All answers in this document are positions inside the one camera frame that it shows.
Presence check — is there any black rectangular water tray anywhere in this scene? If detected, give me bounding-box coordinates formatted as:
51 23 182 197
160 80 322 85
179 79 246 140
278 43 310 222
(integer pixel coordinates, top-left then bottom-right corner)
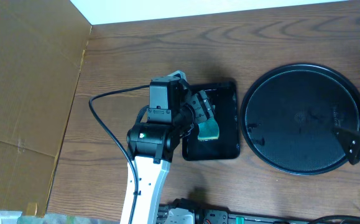
182 82 240 161

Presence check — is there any green yellow sponge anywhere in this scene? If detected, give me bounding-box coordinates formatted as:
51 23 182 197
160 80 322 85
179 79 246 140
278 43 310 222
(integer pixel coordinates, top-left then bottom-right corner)
198 118 219 141

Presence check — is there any round black serving tray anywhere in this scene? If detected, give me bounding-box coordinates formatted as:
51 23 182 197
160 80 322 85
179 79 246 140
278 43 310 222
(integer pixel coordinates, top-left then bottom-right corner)
240 63 360 175

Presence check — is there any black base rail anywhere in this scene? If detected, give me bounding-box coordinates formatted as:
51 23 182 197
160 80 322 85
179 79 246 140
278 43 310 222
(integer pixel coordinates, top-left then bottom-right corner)
148 198 360 224

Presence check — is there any brown cardboard panel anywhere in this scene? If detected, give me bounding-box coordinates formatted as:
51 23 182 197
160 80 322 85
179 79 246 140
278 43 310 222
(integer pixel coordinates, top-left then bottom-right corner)
0 0 91 217

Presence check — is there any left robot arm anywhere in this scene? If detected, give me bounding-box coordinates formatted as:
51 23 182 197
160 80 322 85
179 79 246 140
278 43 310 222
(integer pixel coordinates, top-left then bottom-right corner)
120 70 220 223

